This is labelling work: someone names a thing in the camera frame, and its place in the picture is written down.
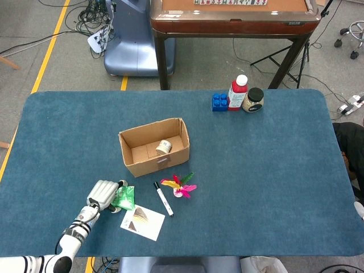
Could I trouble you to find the white floor power strip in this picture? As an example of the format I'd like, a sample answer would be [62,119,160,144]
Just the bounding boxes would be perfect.
[347,94,364,107]
[338,103,355,116]

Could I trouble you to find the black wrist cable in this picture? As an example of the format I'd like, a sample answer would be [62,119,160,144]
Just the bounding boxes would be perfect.
[55,198,101,256]

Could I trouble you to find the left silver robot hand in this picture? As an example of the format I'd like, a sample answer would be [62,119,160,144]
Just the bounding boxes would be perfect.
[86,179,129,214]

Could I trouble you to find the chrome rolling stool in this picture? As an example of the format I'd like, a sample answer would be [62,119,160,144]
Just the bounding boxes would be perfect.
[334,20,364,60]

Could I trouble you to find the black floor cable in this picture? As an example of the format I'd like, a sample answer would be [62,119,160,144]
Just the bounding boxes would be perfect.
[0,30,89,55]

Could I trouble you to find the grey robot torso base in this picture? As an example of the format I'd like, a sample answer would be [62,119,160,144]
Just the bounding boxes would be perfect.
[118,256,242,273]

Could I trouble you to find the red juice bottle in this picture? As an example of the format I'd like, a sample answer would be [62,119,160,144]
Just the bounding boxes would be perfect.
[227,74,249,111]

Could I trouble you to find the white power strip with plugs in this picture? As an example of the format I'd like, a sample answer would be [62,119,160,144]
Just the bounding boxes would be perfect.
[87,28,110,53]

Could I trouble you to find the mahjong tile row faces showing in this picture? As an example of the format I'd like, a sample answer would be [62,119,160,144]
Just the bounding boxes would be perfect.
[194,0,268,6]

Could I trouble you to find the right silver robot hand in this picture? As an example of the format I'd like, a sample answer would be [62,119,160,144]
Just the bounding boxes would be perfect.
[353,201,364,222]

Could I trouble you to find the white printed card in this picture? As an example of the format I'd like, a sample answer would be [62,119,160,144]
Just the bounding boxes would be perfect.
[120,204,166,242]

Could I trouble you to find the black tripod stand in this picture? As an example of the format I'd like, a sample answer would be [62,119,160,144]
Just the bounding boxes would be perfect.
[250,0,334,89]

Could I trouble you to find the black cable bundle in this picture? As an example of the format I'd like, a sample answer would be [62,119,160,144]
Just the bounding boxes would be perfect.
[65,0,114,36]

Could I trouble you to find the white plastic jar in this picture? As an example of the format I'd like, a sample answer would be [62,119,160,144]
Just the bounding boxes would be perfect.
[155,139,173,155]

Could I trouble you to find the feather shuttlecock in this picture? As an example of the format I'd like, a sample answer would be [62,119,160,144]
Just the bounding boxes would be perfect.
[160,172,197,199]

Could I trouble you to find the blue table mat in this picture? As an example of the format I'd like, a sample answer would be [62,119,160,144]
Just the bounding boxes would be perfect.
[0,89,364,258]

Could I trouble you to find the clear plastic bag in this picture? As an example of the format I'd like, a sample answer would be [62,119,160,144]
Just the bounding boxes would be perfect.
[239,255,288,273]

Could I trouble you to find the blue building block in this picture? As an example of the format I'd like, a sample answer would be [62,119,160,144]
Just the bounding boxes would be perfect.
[212,93,229,112]

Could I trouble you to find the open cardboard box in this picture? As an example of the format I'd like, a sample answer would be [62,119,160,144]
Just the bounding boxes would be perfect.
[118,118,191,178]

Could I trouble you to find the person in dark clothes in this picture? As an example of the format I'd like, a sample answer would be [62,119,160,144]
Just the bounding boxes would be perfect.
[332,122,364,200]

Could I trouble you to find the glass jar black lid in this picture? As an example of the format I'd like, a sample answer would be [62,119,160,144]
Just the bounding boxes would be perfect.
[241,87,265,114]

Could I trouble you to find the black white marker pen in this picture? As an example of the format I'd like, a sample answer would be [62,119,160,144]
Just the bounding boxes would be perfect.
[153,181,175,217]

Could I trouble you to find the green tea bag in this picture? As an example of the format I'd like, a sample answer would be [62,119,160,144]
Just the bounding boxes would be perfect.
[110,185,136,211]

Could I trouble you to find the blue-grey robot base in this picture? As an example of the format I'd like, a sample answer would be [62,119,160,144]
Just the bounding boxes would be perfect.
[104,0,176,77]

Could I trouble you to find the brown mahjong table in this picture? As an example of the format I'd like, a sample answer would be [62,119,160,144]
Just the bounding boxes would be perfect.
[150,0,321,91]

